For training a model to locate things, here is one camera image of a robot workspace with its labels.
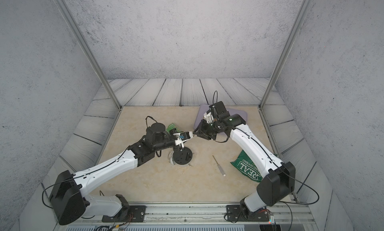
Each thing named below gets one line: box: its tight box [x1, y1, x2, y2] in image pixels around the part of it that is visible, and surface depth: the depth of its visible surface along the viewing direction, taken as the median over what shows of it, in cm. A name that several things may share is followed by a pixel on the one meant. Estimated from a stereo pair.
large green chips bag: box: [230, 150, 263, 183], surface depth 88 cm
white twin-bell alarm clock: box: [170, 147, 193, 167], surface depth 90 cm
